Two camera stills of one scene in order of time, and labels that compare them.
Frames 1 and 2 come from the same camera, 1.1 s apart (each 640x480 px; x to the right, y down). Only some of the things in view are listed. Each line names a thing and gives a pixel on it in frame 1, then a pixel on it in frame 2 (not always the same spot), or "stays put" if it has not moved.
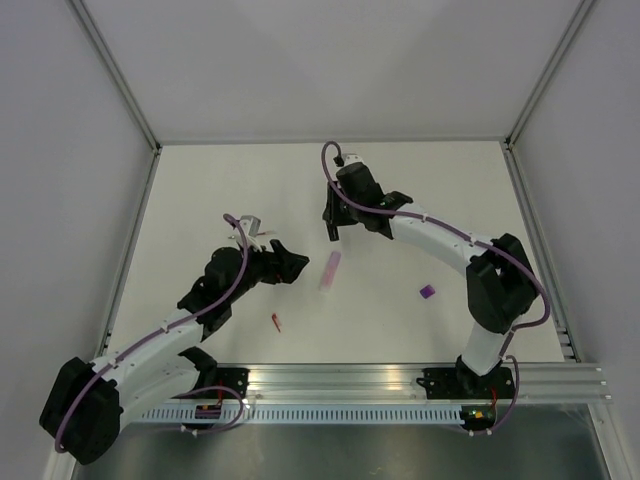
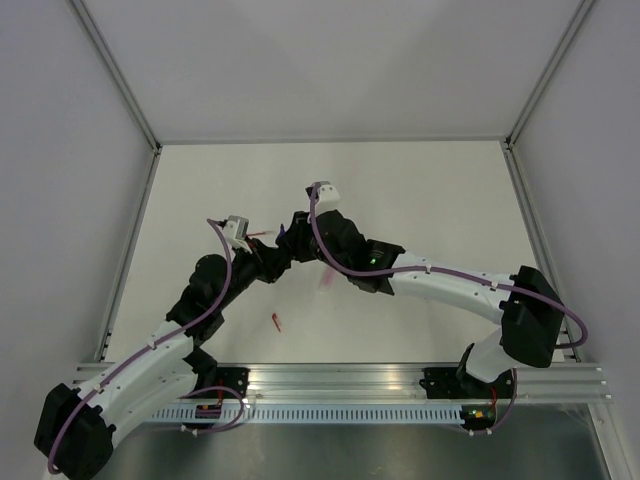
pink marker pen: (327, 281) stays put
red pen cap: (274, 317) stays put
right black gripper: (332, 214) -> (296, 236)
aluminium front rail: (569, 382) stays put
